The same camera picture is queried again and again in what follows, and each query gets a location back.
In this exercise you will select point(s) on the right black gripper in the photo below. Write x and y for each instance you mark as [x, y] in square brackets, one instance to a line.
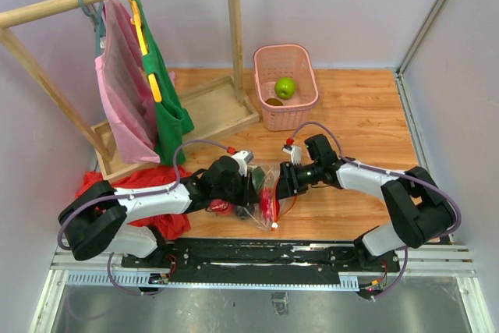
[288, 184]

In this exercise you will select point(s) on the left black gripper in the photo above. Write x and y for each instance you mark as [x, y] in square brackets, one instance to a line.
[249, 196]

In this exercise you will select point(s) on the red fake pepper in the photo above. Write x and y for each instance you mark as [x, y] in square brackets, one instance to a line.
[266, 204]

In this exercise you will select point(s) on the dark green fake vegetable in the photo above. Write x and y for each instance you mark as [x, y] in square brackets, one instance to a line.
[258, 178]

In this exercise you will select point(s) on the clear zip top bag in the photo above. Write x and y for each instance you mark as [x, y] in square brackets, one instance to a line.
[280, 207]

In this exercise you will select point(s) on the light green fake apple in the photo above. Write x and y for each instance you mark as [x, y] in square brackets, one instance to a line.
[285, 88]

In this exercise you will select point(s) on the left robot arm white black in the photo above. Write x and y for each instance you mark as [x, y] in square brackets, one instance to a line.
[101, 217]

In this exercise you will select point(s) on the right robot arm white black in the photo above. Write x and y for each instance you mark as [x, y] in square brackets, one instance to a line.
[418, 210]

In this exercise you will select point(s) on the dark purple fake plum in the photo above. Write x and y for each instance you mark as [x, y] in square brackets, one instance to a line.
[244, 213]

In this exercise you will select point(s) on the red fake tomato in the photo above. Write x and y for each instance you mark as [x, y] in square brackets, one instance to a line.
[220, 207]

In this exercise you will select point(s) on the crumpled red cloth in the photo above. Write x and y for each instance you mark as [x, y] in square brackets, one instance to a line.
[170, 226]

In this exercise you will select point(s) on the wooden clothes rack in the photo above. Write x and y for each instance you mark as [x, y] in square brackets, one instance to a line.
[220, 108]

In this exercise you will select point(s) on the green hanging garment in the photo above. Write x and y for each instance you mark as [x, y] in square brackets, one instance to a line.
[173, 120]

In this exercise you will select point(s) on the pink plastic basket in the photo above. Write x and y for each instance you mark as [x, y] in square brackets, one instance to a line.
[273, 62]

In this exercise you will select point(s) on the pink hanging garment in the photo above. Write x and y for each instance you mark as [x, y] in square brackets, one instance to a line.
[125, 93]

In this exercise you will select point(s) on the yellow clothes hanger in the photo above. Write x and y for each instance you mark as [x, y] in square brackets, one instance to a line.
[137, 22]

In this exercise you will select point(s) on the teal clothes hanger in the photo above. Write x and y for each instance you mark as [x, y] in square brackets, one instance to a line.
[98, 22]

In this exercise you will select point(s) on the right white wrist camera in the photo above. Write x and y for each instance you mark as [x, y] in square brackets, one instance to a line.
[294, 152]

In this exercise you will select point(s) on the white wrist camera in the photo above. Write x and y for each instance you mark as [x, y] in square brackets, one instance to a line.
[294, 152]
[243, 159]

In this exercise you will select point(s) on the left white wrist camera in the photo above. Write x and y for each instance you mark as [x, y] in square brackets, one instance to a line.
[243, 159]

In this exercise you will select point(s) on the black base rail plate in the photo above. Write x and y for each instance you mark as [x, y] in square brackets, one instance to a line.
[255, 261]

